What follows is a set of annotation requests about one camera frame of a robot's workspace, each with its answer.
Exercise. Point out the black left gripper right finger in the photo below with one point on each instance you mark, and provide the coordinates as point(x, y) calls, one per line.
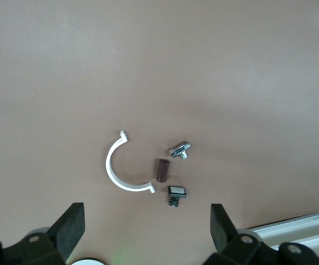
point(239, 248)

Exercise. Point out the white round object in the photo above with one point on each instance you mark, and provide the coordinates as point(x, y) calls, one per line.
point(87, 262)

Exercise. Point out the white plastic rack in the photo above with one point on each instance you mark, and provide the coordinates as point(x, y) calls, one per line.
point(300, 229)

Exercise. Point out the brown cylindrical spacer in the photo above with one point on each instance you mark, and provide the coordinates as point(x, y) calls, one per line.
point(162, 171)

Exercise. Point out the metal t-slot bolt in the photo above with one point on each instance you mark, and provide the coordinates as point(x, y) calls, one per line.
point(180, 149)

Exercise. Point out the white half-round pipe clamp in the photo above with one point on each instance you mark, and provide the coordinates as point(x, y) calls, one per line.
point(109, 171)

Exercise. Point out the black rectangular white-capped button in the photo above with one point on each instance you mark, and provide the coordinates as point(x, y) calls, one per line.
point(177, 191)

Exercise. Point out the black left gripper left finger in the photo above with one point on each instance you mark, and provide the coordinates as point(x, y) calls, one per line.
point(51, 243)

